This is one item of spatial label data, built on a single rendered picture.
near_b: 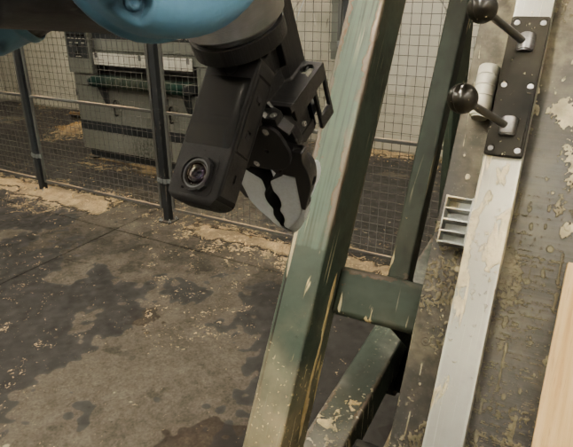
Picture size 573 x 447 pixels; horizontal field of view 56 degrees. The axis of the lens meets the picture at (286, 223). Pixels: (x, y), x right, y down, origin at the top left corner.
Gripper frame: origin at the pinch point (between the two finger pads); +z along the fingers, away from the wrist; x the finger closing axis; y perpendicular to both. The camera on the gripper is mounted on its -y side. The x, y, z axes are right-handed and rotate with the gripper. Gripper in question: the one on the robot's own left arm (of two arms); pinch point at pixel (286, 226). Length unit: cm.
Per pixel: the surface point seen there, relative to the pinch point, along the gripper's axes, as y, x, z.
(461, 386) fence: 4.5, -15.6, 32.5
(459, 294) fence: 14.3, -12.6, 26.3
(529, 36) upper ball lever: 44.0, -13.8, 5.7
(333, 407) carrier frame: 7, 11, 68
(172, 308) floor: 64, 155, 188
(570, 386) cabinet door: 9.3, -27.8, 32.6
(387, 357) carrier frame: 25, 7, 77
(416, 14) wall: 448, 147, 233
